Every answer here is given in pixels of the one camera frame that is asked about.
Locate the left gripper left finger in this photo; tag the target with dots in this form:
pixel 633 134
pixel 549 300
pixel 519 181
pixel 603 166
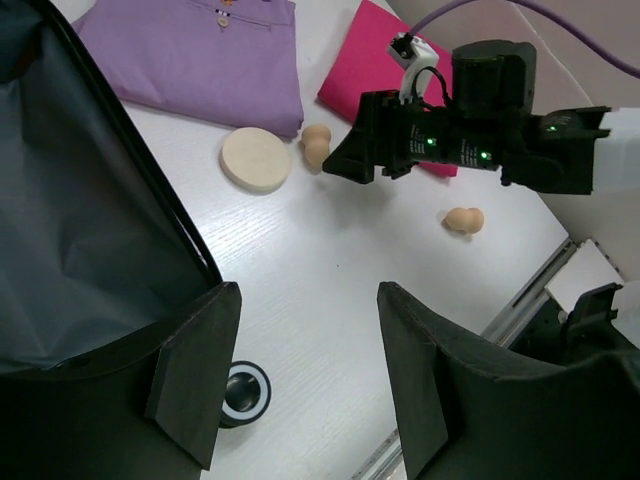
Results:
pixel 189 382

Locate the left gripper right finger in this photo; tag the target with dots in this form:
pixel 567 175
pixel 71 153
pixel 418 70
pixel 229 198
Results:
pixel 469 409

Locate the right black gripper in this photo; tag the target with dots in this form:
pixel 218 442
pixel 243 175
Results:
pixel 393 136

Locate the beige makeup sponge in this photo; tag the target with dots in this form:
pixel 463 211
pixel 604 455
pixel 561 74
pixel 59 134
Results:
pixel 468 221
pixel 316 144

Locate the pink cloth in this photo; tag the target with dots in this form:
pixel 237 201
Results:
pixel 363 64

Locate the purple shorts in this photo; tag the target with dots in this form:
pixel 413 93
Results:
pixel 227 62

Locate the pink and teal kids suitcase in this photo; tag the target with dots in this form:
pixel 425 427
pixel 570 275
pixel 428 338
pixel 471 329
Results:
pixel 98 260

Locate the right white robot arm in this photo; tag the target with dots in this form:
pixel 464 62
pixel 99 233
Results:
pixel 482 119

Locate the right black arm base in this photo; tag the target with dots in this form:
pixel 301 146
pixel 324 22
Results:
pixel 587 331

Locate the round cream powder puff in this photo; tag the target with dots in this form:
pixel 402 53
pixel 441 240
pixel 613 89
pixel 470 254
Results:
pixel 255 160

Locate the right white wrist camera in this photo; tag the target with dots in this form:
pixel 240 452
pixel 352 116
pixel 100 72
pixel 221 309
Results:
pixel 413 55

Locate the aluminium rail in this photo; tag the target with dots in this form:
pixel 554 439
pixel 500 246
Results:
pixel 565 274

